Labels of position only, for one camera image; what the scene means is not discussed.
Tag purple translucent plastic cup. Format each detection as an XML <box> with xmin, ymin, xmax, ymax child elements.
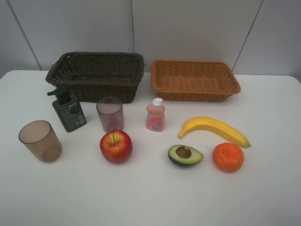
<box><xmin>96</xmin><ymin>97</ymin><xmax>124</xmax><ymax>133</ymax></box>

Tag pink bottle white cap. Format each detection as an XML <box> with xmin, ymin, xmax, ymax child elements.
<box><xmin>146</xmin><ymin>98</ymin><xmax>165</xmax><ymax>132</ymax></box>

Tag dark brown wicker basket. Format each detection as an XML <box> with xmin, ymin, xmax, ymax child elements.
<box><xmin>46</xmin><ymin>52</ymin><xmax>144</xmax><ymax>104</ymax></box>

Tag yellow banana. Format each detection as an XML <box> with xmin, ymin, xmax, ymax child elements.
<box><xmin>178</xmin><ymin>117</ymin><xmax>251</xmax><ymax>147</ymax></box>

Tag brown translucent plastic cup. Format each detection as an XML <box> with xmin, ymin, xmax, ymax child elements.
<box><xmin>18</xmin><ymin>120</ymin><xmax>62</xmax><ymax>162</ymax></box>

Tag halved avocado with pit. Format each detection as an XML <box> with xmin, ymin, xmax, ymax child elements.
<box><xmin>167</xmin><ymin>145</ymin><xmax>204</xmax><ymax>167</ymax></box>

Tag orange mandarin fruit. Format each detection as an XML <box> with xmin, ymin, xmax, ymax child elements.
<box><xmin>212</xmin><ymin>143</ymin><xmax>244</xmax><ymax>173</ymax></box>

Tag dark green pump bottle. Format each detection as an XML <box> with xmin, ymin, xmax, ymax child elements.
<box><xmin>47</xmin><ymin>87</ymin><xmax>87</xmax><ymax>132</ymax></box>

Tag orange wicker basket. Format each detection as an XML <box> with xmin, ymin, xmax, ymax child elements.
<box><xmin>151</xmin><ymin>60</ymin><xmax>241</xmax><ymax>102</ymax></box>

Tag red yellow apple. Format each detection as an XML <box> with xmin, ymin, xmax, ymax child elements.
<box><xmin>100</xmin><ymin>130</ymin><xmax>133</xmax><ymax>164</ymax></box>

